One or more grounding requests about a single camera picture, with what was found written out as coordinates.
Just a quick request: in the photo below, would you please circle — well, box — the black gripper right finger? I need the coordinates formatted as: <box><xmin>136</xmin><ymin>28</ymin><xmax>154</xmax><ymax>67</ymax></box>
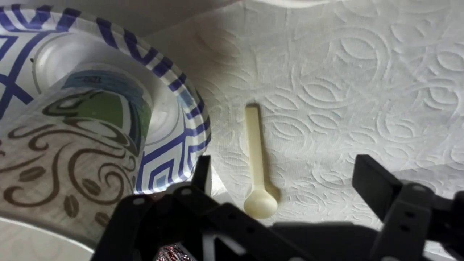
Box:
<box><xmin>352</xmin><ymin>154</ymin><xmax>403</xmax><ymax>221</ymax></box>

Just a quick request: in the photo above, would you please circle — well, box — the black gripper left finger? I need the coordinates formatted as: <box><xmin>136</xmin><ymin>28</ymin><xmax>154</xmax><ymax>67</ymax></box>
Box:
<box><xmin>191</xmin><ymin>156</ymin><xmax>212</xmax><ymax>195</ymax></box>

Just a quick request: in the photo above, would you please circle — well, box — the cream plastic spoon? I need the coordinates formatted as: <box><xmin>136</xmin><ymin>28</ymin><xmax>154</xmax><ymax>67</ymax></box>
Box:
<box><xmin>244</xmin><ymin>105</ymin><xmax>277</xmax><ymax>220</ymax></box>

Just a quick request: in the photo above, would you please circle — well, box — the white paper plate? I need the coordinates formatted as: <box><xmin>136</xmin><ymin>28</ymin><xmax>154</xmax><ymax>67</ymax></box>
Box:
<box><xmin>0</xmin><ymin>218</ymin><xmax>93</xmax><ymax>261</ymax></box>

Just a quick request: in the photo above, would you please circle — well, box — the patterned paper cup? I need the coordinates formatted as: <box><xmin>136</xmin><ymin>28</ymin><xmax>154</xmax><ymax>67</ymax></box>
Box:
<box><xmin>0</xmin><ymin>61</ymin><xmax>154</xmax><ymax>251</ymax></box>

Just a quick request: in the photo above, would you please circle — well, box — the blue patterned paper saucer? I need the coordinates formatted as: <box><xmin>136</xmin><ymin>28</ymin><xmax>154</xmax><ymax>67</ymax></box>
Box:
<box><xmin>0</xmin><ymin>5</ymin><xmax>212</xmax><ymax>195</ymax></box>

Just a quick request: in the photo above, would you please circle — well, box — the folded white paper towel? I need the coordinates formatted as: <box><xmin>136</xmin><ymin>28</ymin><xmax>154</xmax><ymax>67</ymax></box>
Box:
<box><xmin>149</xmin><ymin>0</ymin><xmax>464</xmax><ymax>227</ymax></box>

